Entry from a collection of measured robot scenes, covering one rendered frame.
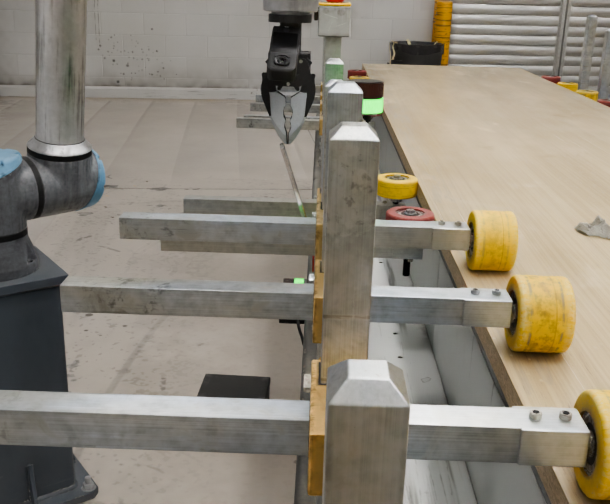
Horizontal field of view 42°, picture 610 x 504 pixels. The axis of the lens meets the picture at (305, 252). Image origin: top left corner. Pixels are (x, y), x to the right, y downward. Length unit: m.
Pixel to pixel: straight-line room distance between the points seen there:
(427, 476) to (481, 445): 0.55
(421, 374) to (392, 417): 1.08
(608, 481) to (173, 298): 0.45
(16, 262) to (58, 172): 0.23
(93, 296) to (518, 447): 0.45
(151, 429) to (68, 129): 1.41
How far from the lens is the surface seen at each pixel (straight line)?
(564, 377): 0.84
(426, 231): 1.07
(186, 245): 1.35
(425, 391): 1.37
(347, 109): 0.81
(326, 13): 1.79
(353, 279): 0.59
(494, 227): 1.07
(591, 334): 0.95
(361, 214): 0.57
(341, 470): 0.36
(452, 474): 1.17
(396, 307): 0.83
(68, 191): 1.99
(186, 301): 0.84
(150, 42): 9.13
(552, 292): 0.84
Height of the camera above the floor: 1.26
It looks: 19 degrees down
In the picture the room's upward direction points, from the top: 2 degrees clockwise
